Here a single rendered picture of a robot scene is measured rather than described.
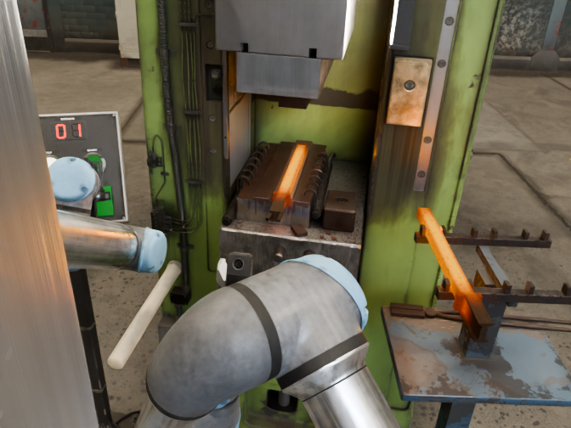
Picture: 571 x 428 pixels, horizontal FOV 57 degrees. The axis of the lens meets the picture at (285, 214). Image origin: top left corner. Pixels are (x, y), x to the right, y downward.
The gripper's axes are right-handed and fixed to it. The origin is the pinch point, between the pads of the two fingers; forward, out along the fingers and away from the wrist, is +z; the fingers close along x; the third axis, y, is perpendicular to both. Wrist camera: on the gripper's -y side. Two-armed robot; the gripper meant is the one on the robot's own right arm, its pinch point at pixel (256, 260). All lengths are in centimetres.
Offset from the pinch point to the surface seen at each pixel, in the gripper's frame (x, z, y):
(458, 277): 41.2, -1.7, -3.6
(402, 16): 25, 41, -45
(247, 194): -9.9, 33.8, 2.2
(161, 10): -35, 43, -42
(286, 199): 1.6, 29.4, 0.0
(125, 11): -269, 515, 38
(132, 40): -263, 516, 70
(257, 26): -7, 31, -42
